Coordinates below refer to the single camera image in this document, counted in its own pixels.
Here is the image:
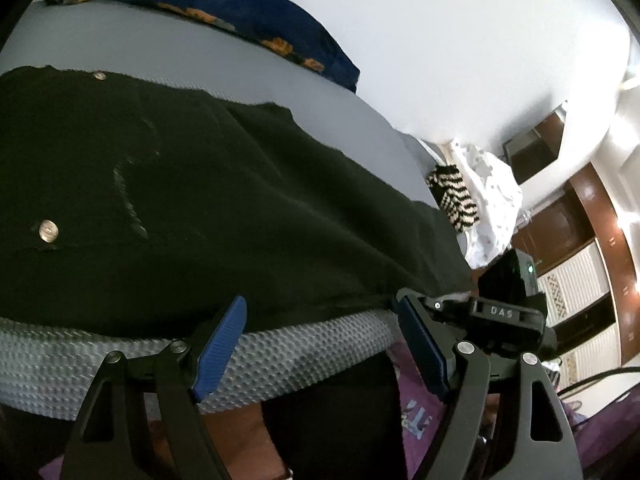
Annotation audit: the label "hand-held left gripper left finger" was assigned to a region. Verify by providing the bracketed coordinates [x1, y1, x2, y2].
[60, 296, 248, 480]

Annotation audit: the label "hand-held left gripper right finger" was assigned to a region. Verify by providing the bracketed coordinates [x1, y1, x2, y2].
[392, 291, 583, 480]

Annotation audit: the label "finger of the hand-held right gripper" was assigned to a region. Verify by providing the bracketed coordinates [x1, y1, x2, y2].
[422, 294, 473, 347]

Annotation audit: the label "black pants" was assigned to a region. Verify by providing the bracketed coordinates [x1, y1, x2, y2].
[0, 64, 473, 341]

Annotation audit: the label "brown bed base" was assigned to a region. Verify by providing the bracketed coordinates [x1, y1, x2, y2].
[145, 400, 296, 480]

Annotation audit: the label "brown wooden wardrobe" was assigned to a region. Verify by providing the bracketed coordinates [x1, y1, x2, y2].
[515, 110, 640, 376]

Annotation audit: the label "black white zigzag knit cloth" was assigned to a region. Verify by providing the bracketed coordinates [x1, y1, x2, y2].
[426, 162, 482, 233]

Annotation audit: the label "white printed cloth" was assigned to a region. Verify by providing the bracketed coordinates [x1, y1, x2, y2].
[440, 137, 523, 266]

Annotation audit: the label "grey textured mattress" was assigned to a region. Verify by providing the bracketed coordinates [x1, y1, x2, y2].
[0, 0, 473, 418]

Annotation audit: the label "black cable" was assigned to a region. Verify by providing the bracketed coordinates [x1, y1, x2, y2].
[557, 366, 640, 397]

